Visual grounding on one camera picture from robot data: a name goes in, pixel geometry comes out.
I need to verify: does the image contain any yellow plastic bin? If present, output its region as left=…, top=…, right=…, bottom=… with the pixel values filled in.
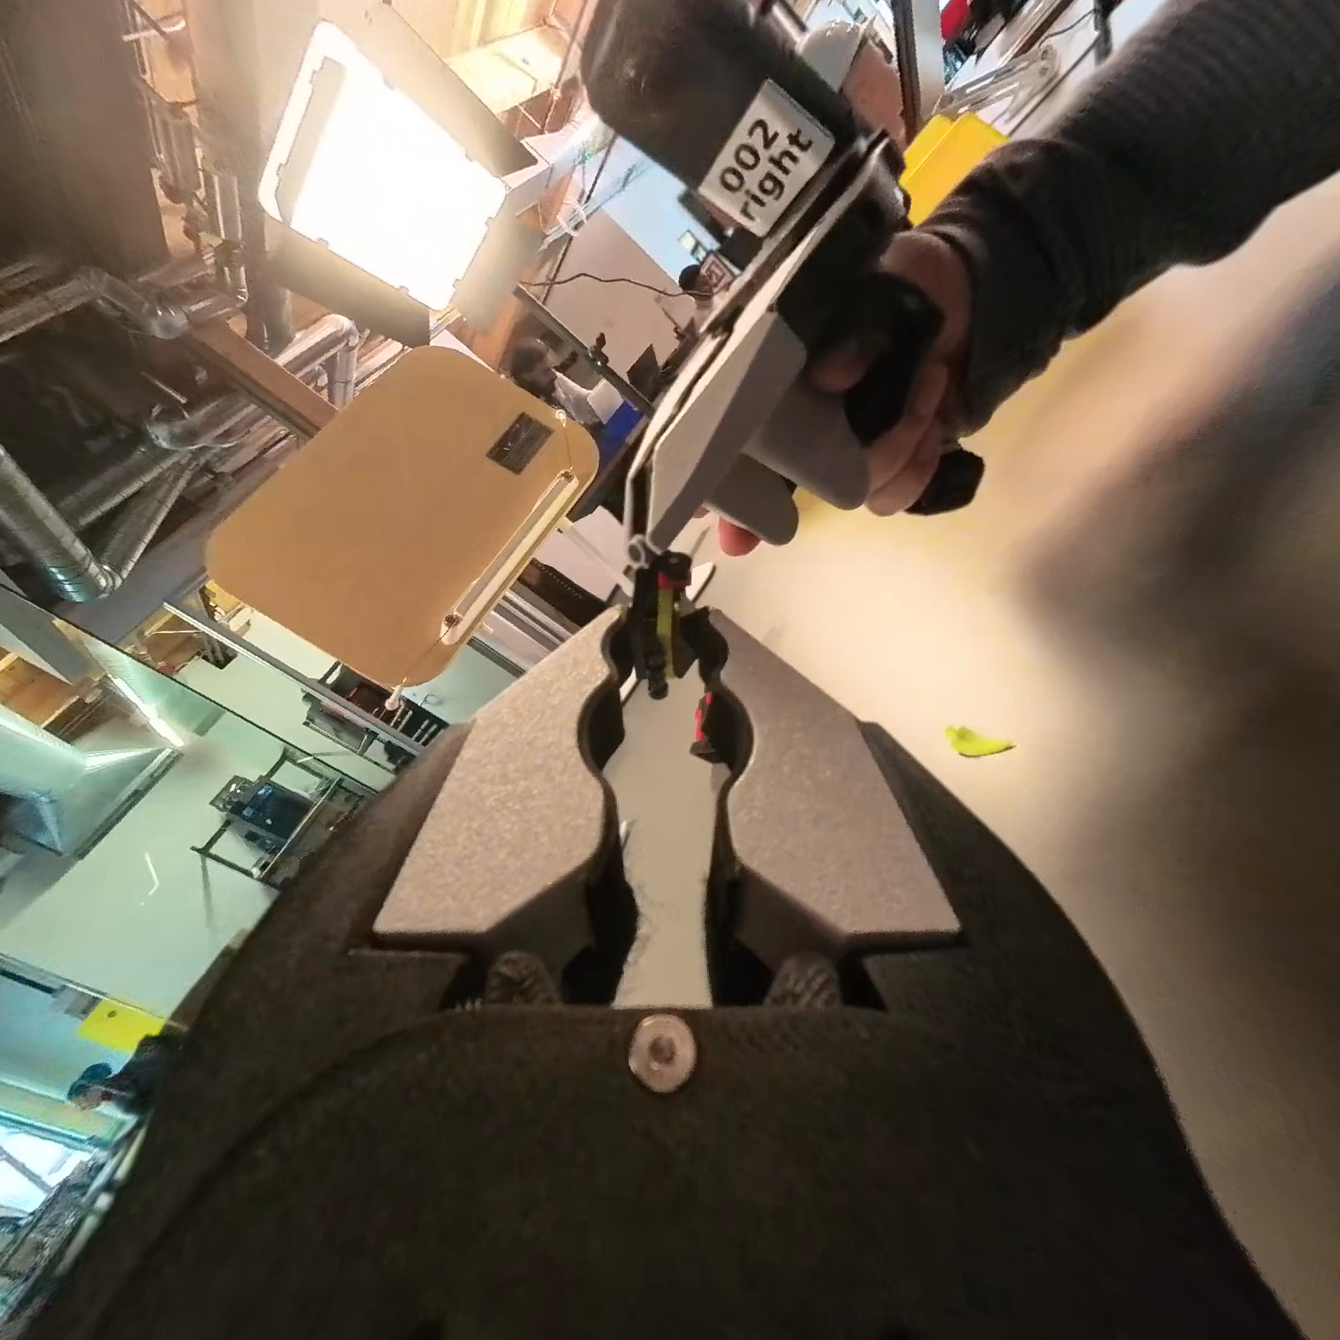
left=899, top=110, right=1015, bottom=227

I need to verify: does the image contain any wooden head desk lamp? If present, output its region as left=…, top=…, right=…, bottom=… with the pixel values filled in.
left=205, top=346, right=602, bottom=713

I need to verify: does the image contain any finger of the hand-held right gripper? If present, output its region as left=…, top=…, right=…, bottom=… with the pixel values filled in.
left=625, top=322, right=736, bottom=554
left=637, top=313, right=872, bottom=554

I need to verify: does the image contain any yellow sign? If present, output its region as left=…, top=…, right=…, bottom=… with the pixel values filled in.
left=81, top=997, right=168, bottom=1047

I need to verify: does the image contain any silver spiral ventilation duct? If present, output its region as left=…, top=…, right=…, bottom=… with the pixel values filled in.
left=0, top=445, right=210, bottom=603

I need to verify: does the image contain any person's right forearm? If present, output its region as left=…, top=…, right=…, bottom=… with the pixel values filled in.
left=926, top=0, right=1340, bottom=442

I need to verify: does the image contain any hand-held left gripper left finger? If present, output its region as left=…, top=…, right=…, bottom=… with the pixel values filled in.
left=371, top=609, right=634, bottom=1007

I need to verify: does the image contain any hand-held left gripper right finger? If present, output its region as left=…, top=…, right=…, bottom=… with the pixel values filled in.
left=685, top=608, right=964, bottom=1007

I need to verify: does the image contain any person's right hand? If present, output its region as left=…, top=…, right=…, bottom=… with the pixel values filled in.
left=810, top=225, right=979, bottom=520

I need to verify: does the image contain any small black lego assembly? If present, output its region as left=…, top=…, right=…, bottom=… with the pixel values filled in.
left=625, top=552, right=700, bottom=700

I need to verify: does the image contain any studio light panel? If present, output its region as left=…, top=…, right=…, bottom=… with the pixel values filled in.
left=256, top=22, right=537, bottom=316

